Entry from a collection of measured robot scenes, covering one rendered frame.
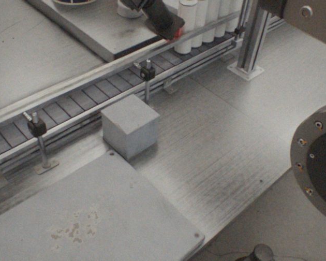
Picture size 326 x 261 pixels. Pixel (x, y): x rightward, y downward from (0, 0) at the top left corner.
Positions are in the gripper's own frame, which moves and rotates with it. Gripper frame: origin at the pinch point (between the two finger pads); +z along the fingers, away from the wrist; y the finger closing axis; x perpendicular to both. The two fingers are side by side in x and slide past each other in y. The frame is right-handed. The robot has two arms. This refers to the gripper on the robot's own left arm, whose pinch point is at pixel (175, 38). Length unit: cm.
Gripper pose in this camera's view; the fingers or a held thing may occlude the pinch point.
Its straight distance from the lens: 109.9
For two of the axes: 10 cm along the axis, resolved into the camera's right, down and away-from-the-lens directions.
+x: -6.2, 7.9, 0.2
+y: -6.8, -5.5, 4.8
